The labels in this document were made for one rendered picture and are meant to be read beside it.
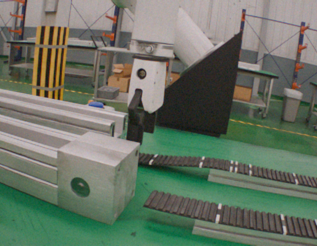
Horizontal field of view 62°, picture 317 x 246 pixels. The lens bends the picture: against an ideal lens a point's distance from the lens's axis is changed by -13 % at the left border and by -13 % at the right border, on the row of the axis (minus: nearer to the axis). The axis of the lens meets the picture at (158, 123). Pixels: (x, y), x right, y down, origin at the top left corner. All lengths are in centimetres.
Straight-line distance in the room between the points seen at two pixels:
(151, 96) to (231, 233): 28
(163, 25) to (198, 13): 760
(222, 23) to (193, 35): 712
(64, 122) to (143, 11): 28
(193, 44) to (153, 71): 42
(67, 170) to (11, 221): 11
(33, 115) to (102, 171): 34
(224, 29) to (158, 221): 772
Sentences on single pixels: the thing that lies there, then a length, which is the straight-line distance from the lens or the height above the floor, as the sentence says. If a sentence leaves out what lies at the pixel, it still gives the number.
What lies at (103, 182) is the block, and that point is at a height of 85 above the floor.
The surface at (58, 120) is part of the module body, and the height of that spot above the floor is 84.
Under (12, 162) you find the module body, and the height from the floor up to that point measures 83.
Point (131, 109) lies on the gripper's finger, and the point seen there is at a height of 91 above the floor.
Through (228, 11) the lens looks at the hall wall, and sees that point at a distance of 815.
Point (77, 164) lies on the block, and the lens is 40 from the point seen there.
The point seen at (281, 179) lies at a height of 81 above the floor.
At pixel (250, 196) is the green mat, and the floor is 78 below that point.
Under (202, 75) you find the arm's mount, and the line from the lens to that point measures 90.
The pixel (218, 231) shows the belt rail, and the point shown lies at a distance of 43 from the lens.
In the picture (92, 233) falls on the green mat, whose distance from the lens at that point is 41.
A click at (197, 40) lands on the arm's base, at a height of 105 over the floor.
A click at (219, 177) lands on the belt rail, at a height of 79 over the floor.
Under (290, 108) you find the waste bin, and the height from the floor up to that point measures 25.
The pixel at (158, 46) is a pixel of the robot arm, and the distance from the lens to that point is 55.
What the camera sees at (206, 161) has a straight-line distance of 60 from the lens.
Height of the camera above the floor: 103
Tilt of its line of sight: 16 degrees down
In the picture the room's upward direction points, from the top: 8 degrees clockwise
